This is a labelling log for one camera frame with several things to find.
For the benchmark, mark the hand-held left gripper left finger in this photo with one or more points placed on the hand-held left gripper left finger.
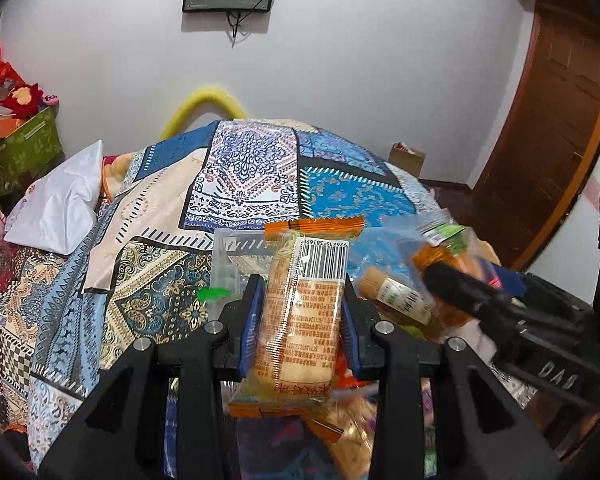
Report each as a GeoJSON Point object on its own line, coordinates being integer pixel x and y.
{"type": "Point", "coordinates": [251, 325]}

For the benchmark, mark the brown wooden door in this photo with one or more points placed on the brown wooden door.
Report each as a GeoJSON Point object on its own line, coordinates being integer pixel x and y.
{"type": "Point", "coordinates": [555, 135]}

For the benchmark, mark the clear packet with green stripe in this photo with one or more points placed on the clear packet with green stripe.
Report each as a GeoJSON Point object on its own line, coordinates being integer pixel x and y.
{"type": "Point", "coordinates": [212, 293]}

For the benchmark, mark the white pillow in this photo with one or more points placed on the white pillow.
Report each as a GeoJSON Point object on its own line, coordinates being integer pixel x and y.
{"type": "Point", "coordinates": [60, 200]}

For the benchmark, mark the clear plastic bag green zip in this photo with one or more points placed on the clear plastic bag green zip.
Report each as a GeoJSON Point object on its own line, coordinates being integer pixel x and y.
{"type": "Point", "coordinates": [232, 257]}

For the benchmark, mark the yellow foam tube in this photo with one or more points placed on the yellow foam tube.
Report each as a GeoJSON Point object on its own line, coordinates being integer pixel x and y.
{"type": "Point", "coordinates": [200, 100]}

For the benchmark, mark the red plush toy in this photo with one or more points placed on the red plush toy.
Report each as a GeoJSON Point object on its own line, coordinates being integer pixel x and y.
{"type": "Point", "coordinates": [25, 100]}

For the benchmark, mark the blue patchwork quilt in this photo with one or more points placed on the blue patchwork quilt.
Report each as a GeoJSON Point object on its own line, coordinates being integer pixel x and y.
{"type": "Point", "coordinates": [160, 210]}

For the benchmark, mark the green storage box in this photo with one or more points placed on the green storage box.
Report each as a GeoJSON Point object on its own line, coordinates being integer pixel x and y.
{"type": "Point", "coordinates": [27, 150]}

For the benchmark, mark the orange-edged rice cracker packet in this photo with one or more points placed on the orange-edged rice cracker packet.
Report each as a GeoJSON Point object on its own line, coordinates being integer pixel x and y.
{"type": "Point", "coordinates": [300, 320]}

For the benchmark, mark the orange-brown fried snack packet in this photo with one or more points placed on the orange-brown fried snack packet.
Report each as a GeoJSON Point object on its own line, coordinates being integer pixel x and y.
{"type": "Point", "coordinates": [340, 430]}

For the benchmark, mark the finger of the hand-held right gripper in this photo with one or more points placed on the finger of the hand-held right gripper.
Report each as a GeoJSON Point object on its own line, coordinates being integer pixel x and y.
{"type": "Point", "coordinates": [460, 287]}
{"type": "Point", "coordinates": [507, 280]}

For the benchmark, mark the brown roll snack packet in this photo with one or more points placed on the brown roll snack packet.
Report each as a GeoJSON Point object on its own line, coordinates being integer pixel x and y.
{"type": "Point", "coordinates": [390, 292]}

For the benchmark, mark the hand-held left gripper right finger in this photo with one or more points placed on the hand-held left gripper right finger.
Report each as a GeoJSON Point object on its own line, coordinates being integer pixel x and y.
{"type": "Point", "coordinates": [351, 327]}

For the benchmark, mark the small cardboard box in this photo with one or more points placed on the small cardboard box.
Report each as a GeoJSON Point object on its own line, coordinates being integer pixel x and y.
{"type": "Point", "coordinates": [407, 160]}

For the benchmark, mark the orange snack packet green label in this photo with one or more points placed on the orange snack packet green label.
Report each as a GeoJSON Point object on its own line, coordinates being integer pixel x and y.
{"type": "Point", "coordinates": [437, 259]}

